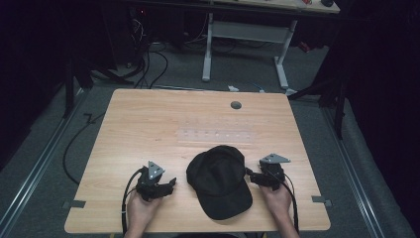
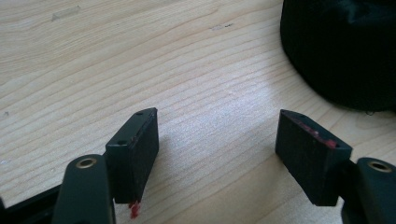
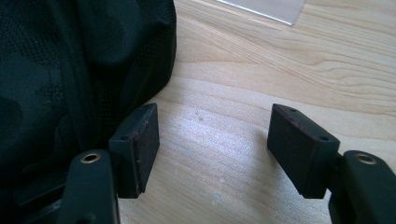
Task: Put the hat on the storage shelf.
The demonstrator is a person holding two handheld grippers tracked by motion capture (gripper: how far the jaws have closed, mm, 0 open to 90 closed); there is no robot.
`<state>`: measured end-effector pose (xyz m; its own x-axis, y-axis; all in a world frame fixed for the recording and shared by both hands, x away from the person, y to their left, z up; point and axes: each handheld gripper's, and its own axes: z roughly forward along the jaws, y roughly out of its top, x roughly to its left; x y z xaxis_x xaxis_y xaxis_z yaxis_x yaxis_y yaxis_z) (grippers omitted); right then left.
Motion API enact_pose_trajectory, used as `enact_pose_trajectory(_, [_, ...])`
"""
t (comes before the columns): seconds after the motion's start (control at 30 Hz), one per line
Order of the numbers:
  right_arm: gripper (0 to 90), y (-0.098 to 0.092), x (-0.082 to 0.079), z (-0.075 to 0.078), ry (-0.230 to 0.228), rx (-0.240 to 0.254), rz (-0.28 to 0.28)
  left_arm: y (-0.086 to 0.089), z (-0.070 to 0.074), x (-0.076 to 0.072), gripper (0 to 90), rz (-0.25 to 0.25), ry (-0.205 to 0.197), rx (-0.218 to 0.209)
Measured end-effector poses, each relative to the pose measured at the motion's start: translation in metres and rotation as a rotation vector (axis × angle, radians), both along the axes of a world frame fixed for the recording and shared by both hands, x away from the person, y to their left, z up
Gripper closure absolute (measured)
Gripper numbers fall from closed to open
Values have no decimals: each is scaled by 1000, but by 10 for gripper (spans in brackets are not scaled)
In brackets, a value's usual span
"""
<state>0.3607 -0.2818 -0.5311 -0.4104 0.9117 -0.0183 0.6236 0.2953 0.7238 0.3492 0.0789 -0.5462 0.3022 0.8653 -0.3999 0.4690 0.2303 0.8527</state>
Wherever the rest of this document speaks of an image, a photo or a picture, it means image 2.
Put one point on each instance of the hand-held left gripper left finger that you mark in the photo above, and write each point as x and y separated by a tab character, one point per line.
134	161

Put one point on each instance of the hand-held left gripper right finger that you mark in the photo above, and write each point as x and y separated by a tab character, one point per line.
308	161

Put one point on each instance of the dark cloth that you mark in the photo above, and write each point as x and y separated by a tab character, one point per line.
342	49

